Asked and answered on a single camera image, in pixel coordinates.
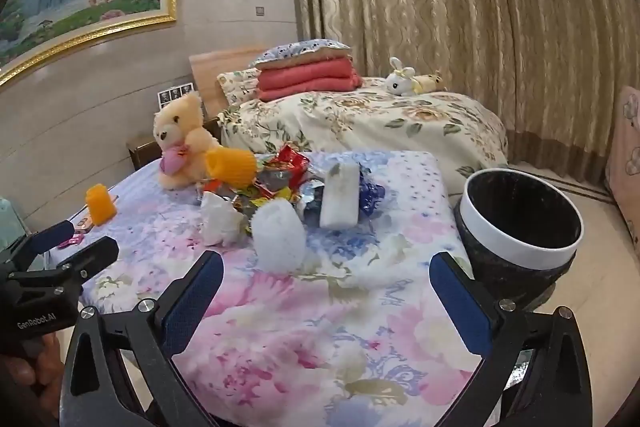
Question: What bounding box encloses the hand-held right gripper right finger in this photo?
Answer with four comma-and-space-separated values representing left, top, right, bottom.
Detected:
429, 251, 593, 427

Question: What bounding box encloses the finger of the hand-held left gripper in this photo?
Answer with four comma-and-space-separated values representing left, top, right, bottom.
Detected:
9, 235, 121, 284
0, 220, 77, 278

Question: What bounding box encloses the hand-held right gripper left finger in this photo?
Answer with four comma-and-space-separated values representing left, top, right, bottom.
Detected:
59, 251, 226, 427

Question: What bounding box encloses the black white-rimmed trash bin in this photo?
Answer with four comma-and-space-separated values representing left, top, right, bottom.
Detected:
452, 167, 585, 313

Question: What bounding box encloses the white tissue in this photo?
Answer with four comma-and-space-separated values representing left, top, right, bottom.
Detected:
200, 191, 246, 248

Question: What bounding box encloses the white foam fruit net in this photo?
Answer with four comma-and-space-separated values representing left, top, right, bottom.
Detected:
250, 198, 307, 272

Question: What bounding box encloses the colorful snack wrapper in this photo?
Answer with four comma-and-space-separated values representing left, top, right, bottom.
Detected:
231, 192, 261, 222

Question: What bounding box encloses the yellow snack wrapper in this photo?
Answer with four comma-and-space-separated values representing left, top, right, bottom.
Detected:
250, 187, 295, 208

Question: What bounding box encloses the blue plastic package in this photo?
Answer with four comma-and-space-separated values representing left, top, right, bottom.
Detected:
356, 164, 388, 219

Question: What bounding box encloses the silver foil wrapper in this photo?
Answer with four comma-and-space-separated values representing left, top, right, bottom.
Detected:
256, 169, 301, 196
297, 177, 326, 228

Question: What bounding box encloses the white foam block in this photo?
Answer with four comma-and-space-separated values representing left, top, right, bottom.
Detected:
320, 163, 362, 229

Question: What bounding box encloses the red snack wrapper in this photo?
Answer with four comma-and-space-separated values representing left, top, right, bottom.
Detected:
261, 144, 312, 182

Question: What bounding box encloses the person's left hand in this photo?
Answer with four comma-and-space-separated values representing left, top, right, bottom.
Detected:
0, 334, 63, 420

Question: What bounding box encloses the glass side table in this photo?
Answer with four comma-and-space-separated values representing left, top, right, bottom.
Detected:
0, 199, 28, 253

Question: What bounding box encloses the silver foil bag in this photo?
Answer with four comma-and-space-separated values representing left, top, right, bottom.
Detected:
505, 347, 535, 390

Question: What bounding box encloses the pink blue floral blanket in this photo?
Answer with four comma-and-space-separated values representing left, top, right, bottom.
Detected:
60, 150, 496, 427

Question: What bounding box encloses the beige teddy bear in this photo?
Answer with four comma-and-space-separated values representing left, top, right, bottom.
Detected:
152, 93, 221, 192

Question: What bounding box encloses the black white photo strip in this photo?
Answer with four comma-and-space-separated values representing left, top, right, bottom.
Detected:
157, 84, 195, 110

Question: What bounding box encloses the cream floral duvet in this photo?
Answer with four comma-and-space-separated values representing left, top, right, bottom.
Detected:
220, 77, 510, 195

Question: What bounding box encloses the cream floral pillow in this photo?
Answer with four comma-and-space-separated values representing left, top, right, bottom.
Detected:
216, 68, 263, 108

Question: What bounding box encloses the pink heart-print cloth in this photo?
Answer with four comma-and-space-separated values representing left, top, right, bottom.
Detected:
604, 86, 640, 253

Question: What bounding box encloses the wooden headboard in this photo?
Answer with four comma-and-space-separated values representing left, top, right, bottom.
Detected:
189, 46, 271, 118

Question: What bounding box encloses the white rabbit plush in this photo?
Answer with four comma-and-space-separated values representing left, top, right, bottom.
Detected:
384, 57, 418, 96

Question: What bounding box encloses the folded red blanket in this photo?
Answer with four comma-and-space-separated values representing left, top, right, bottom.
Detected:
257, 57, 363, 102

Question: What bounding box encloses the blue patterned pillow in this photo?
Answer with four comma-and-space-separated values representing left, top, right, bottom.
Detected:
255, 39, 353, 70

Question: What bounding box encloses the beige patterned curtain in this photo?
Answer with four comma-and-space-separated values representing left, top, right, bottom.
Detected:
292, 0, 640, 168

